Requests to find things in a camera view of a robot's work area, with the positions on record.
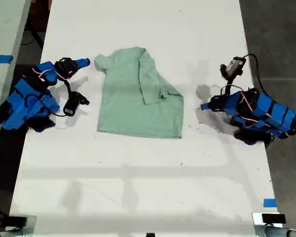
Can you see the pale green T-shirt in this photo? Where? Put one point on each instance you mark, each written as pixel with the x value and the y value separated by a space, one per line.
pixel 128 98

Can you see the small black box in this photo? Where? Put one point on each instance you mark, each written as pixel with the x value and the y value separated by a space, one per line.
pixel 273 218
pixel 17 220

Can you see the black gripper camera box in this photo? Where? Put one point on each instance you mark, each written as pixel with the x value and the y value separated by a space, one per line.
pixel 234 66
pixel 71 105

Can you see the black camera stalk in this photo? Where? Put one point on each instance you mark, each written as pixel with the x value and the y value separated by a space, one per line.
pixel 228 85
pixel 68 86

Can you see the white side table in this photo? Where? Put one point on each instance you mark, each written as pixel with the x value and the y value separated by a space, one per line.
pixel 5 37

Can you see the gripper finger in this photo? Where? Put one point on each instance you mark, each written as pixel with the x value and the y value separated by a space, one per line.
pixel 83 64
pixel 208 108
pixel 82 61
pixel 208 104

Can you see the long blue tape strip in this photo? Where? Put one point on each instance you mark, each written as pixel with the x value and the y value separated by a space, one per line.
pixel 1 59

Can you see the grey metal pipe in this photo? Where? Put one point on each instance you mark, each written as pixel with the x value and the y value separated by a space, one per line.
pixel 5 233
pixel 273 231

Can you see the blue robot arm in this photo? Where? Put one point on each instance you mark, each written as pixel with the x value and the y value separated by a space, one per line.
pixel 27 101
pixel 269 113

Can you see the short blue tape strip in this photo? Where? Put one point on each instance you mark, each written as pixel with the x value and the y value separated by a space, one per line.
pixel 270 203

